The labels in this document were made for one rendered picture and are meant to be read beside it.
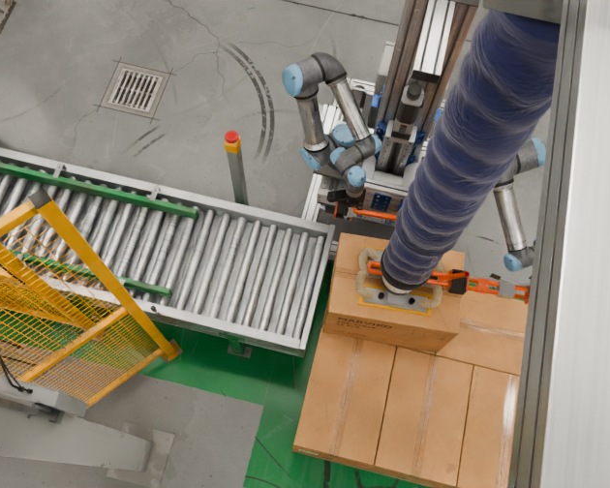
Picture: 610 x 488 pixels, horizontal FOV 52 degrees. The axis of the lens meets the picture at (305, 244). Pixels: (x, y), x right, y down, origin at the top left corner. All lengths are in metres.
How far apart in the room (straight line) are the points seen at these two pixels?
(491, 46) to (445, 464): 2.26
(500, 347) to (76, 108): 3.16
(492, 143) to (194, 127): 3.04
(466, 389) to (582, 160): 2.57
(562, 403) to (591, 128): 0.34
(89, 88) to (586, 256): 4.23
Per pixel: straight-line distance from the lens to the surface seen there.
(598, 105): 0.87
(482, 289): 2.86
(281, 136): 4.32
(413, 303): 2.89
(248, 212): 3.41
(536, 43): 1.33
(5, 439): 1.96
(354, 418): 3.19
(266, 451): 3.70
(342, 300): 2.87
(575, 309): 0.74
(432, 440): 3.24
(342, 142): 2.84
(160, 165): 4.29
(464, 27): 2.43
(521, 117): 1.54
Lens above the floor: 3.70
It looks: 69 degrees down
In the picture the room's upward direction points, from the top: 4 degrees clockwise
